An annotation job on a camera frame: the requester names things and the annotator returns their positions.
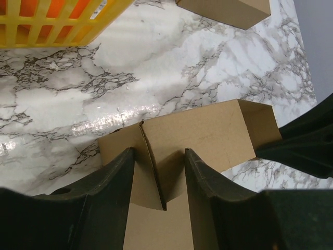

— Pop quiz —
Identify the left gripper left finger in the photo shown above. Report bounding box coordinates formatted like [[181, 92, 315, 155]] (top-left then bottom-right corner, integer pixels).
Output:
[[1, 148, 135, 249]]

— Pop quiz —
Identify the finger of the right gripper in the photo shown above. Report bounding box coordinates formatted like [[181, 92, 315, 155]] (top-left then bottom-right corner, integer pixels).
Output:
[[255, 95, 332, 179]]

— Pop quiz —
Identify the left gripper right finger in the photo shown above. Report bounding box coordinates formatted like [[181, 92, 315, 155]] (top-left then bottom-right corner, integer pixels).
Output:
[[184, 148, 332, 249]]

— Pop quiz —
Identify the brown cardboard box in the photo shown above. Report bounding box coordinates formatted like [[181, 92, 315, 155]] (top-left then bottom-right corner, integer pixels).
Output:
[[176, 0, 271, 30], [98, 99, 281, 249]]

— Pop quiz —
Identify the yellow plastic shopping basket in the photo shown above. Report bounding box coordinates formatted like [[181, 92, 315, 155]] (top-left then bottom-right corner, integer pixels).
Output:
[[1, 1, 132, 48]]

